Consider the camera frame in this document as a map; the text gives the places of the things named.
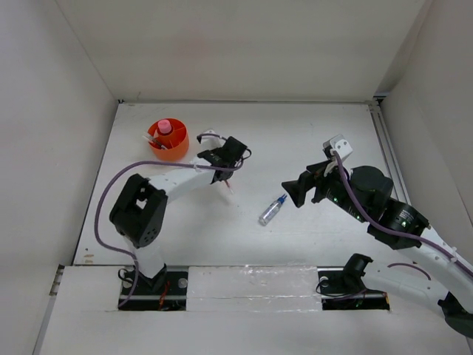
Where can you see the orange round compartment organizer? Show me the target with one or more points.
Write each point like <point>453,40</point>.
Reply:
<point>177,143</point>

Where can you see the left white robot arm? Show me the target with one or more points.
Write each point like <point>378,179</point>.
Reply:
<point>139,210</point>

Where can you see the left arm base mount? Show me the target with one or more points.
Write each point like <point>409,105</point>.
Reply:
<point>171,296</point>

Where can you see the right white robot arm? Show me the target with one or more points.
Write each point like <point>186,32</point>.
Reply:
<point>447,288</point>

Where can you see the aluminium rail right edge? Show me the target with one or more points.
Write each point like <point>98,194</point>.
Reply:
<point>388,152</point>

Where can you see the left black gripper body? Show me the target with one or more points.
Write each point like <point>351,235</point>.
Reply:
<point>214,151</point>

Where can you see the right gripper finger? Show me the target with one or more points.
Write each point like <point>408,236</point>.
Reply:
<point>322,189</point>
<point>297,189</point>

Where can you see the green pen refill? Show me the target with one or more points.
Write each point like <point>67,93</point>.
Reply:
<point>157,144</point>

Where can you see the pink capped small bottle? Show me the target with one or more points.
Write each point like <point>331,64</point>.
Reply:
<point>164,127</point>

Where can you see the red pen refill with white end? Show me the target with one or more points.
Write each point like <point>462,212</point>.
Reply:
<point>229,187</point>

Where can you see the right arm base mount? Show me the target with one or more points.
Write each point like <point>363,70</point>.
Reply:
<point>337,295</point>

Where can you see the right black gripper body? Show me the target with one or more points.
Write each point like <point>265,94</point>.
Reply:
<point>338,194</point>

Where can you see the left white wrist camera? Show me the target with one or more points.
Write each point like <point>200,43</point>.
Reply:
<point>209,138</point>

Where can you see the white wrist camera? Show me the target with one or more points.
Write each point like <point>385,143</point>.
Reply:
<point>209,138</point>
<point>339,145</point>

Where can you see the clear spray bottle blue nozzle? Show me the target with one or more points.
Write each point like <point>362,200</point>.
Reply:
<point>272,210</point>

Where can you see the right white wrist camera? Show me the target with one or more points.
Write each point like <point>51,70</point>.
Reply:
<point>339,145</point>

